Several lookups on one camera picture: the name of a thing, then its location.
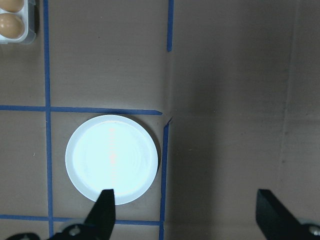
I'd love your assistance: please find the white round plate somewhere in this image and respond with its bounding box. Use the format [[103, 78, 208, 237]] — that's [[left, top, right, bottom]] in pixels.
[[65, 114, 160, 206]]

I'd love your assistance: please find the brown egg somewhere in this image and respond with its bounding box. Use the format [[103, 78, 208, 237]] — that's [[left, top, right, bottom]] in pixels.
[[0, 12, 25, 39], [0, 0, 25, 13]]

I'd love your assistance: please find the clear plastic egg box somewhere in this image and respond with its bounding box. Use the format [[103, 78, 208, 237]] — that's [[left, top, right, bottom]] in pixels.
[[0, 0, 38, 45]]

